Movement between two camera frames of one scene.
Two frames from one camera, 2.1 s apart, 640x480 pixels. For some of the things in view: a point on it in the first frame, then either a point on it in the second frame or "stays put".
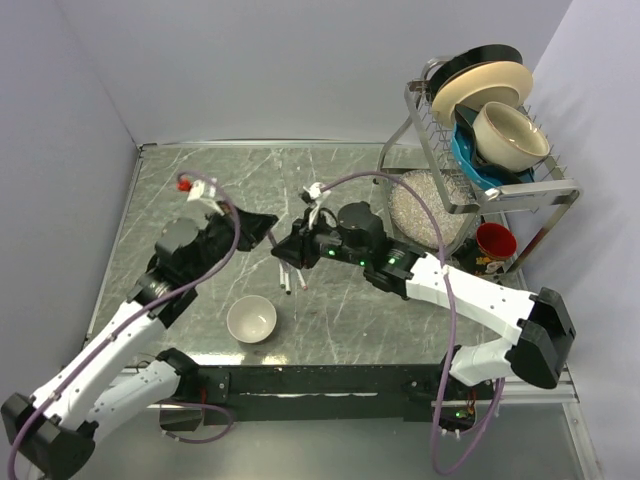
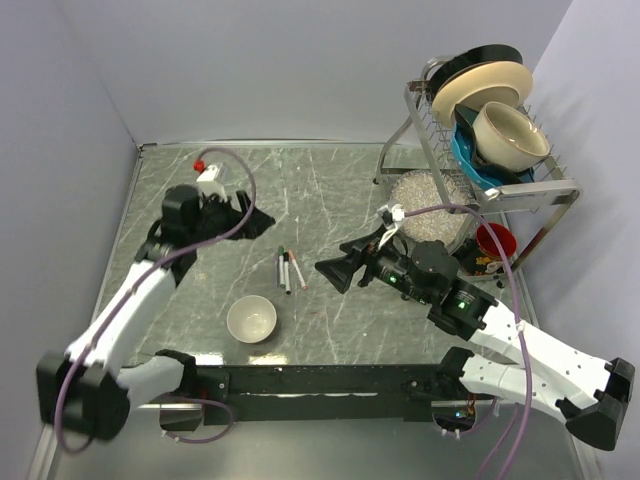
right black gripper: [299, 248] -> [340, 270]
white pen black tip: [287, 281] stays put
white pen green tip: [281, 276] stays put
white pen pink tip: [302, 280] stays put
